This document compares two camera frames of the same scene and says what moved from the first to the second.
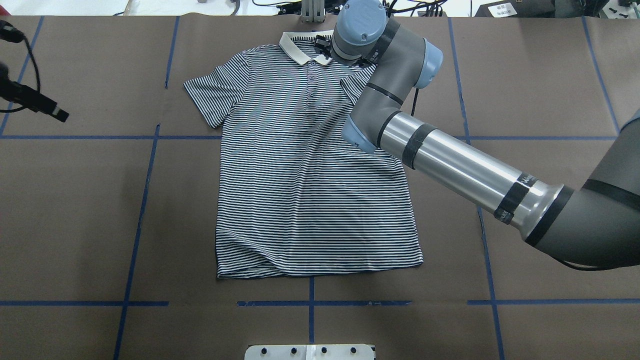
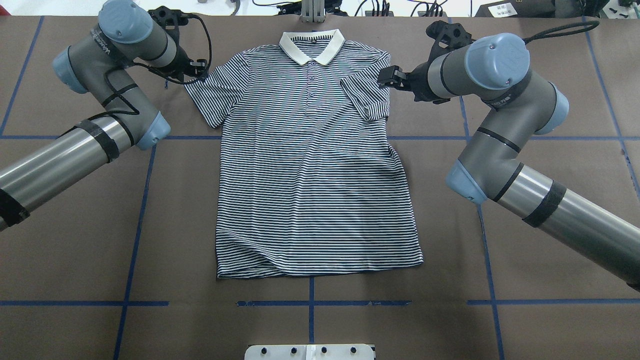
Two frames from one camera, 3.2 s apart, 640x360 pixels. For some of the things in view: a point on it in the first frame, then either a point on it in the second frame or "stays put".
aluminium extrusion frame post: x=313 y=11 stays put
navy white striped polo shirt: x=294 y=197 stays put
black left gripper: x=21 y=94 -> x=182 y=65
